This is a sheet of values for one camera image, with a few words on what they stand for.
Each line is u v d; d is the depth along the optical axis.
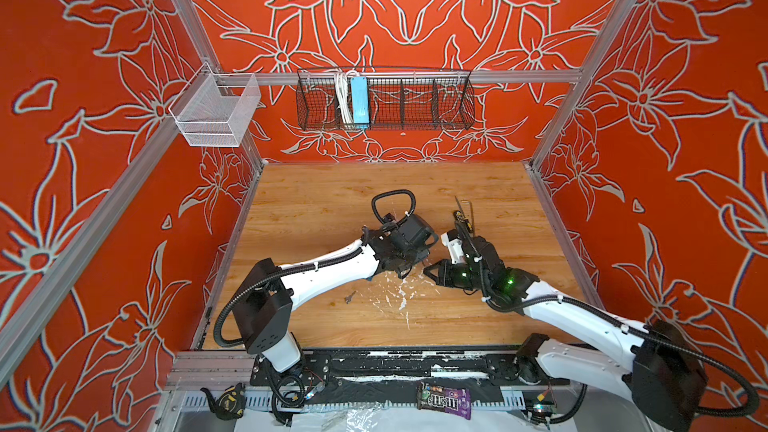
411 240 0.60
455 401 0.67
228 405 0.67
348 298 0.85
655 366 0.40
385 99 0.98
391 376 0.73
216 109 0.95
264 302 0.42
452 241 0.74
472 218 1.03
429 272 0.77
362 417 0.67
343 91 0.88
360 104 0.90
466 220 1.01
